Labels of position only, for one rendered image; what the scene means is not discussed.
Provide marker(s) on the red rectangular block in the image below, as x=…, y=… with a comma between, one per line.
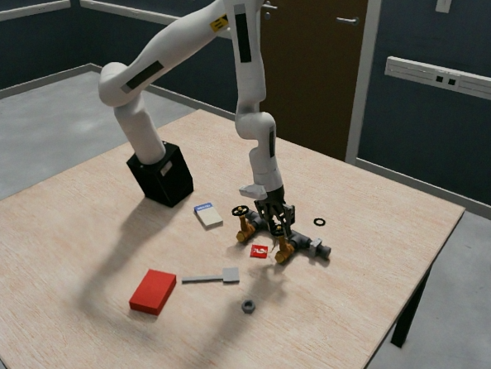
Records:
x=153, y=292

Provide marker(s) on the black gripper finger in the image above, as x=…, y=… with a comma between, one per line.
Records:
x=289, y=215
x=266, y=216

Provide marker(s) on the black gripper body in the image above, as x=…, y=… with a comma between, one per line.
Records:
x=276, y=198

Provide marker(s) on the brass valve manifold with black handwheels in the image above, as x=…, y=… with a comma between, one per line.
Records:
x=285, y=249

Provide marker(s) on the red tag with gold chain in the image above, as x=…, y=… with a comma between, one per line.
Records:
x=260, y=251

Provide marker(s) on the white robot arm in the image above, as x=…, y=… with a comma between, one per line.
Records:
x=172, y=46

